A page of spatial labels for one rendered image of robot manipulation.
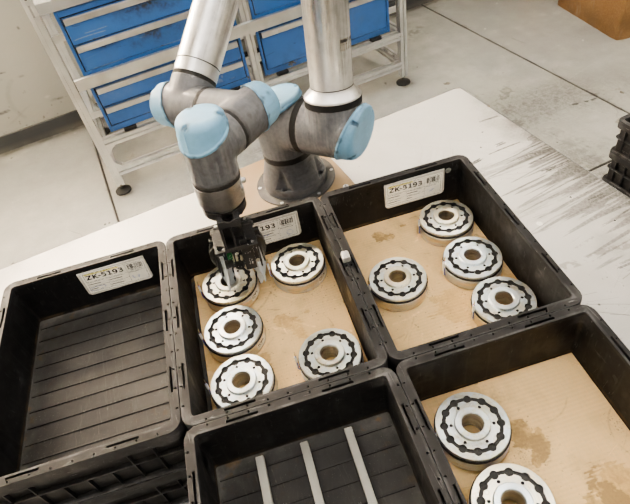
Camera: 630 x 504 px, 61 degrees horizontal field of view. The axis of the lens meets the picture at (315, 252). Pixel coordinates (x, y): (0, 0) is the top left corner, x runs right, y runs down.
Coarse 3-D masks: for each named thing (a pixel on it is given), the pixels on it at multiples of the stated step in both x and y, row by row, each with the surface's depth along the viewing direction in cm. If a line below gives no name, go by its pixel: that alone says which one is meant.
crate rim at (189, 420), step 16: (272, 208) 102; (288, 208) 102; (320, 208) 100; (176, 240) 100; (336, 240) 94; (336, 256) 91; (176, 272) 94; (176, 288) 91; (352, 288) 86; (176, 304) 89; (176, 320) 86; (368, 320) 81; (176, 336) 84; (368, 336) 79; (176, 352) 82; (384, 352) 76; (352, 368) 75; (368, 368) 77; (304, 384) 75; (320, 384) 74; (256, 400) 74; (272, 400) 74; (192, 416) 74; (208, 416) 73; (224, 416) 73
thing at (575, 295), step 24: (432, 168) 104; (336, 192) 103; (528, 240) 87; (552, 264) 83; (360, 288) 85; (576, 288) 79; (528, 312) 78; (552, 312) 77; (384, 336) 78; (456, 336) 77
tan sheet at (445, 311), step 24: (408, 216) 110; (360, 240) 107; (384, 240) 106; (408, 240) 105; (360, 264) 102; (432, 264) 100; (504, 264) 97; (432, 288) 96; (456, 288) 95; (384, 312) 94; (408, 312) 93; (432, 312) 92; (456, 312) 91; (408, 336) 90; (432, 336) 89
